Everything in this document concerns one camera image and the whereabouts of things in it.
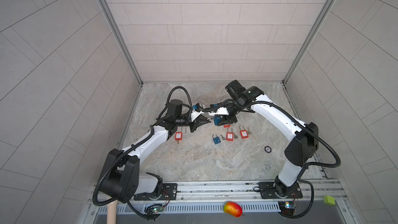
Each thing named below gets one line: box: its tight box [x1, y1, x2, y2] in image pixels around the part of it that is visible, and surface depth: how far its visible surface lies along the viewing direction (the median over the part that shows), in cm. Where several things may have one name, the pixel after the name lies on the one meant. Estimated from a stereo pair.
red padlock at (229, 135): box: [226, 126, 234, 142], surface depth 90 cm
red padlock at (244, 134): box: [238, 124, 249, 139], surface depth 91 cm
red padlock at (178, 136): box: [174, 131, 183, 145], surface depth 89 cm
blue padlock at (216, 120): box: [213, 116, 222, 126], surface depth 76 cm
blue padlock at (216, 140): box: [211, 133, 222, 145], surface depth 89 cm
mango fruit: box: [223, 201, 244, 218], surface depth 65 cm
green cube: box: [323, 194, 336, 206], surface depth 68 cm
